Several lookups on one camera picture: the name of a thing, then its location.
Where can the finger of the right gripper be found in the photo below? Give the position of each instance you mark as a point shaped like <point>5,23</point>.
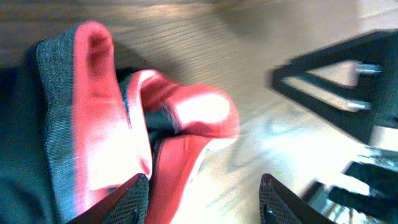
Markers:
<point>369,51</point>

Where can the black leggings red waistband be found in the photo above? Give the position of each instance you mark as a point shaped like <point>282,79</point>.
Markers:
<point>67,111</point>

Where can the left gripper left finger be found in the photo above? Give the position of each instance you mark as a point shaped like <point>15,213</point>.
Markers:
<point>111,198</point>

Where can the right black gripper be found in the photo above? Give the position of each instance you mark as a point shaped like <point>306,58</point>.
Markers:
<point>383,206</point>

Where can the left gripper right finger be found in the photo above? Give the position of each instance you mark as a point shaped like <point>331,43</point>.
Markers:
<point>279,205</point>

